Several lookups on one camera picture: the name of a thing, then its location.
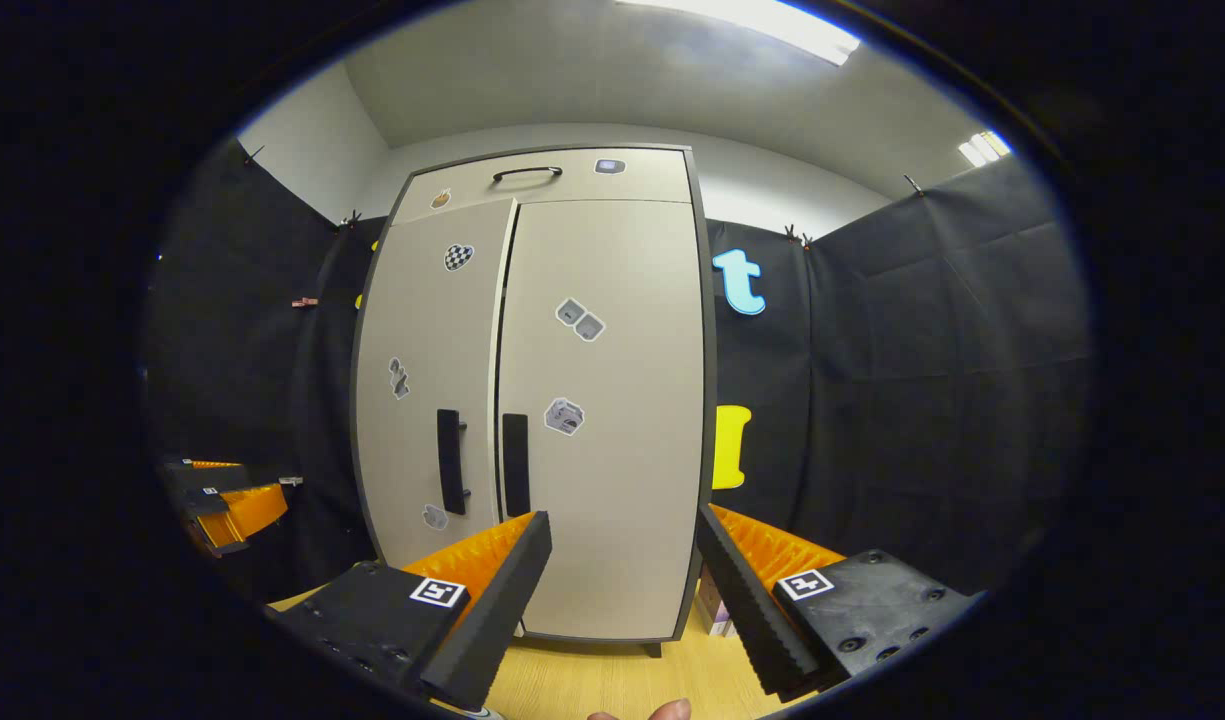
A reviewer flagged small ceiling light panel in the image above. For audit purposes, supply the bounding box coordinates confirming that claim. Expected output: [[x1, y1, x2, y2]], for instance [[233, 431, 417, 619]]
[[957, 130, 1013, 168]]

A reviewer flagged black door handle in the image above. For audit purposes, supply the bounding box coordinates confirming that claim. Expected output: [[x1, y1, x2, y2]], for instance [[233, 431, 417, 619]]
[[502, 413, 531, 518], [437, 408, 470, 516]]

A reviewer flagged small pink box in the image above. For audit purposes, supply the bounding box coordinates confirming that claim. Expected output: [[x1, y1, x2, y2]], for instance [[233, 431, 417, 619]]
[[697, 565, 738, 638]]

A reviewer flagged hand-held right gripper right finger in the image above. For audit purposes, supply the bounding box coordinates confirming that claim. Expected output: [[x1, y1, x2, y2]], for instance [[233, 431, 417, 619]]
[[694, 503, 975, 701]]

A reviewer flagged grey cabinet drawer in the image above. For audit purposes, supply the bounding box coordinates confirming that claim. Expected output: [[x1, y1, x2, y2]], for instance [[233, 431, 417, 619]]
[[392, 147, 695, 226]]

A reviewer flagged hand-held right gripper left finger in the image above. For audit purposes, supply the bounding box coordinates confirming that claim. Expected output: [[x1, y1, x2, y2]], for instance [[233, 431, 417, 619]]
[[268, 510, 554, 711]]

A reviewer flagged black backdrop cloth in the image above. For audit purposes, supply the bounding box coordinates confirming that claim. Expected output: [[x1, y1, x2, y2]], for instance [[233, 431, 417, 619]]
[[142, 135, 1093, 611]]

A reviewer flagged long ceiling light panel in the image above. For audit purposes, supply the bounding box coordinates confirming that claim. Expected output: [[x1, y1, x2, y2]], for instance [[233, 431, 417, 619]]
[[617, 0, 861, 66]]

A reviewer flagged grey cabinet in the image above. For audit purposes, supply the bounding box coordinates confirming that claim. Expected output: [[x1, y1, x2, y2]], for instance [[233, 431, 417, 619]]
[[350, 143, 718, 656]]

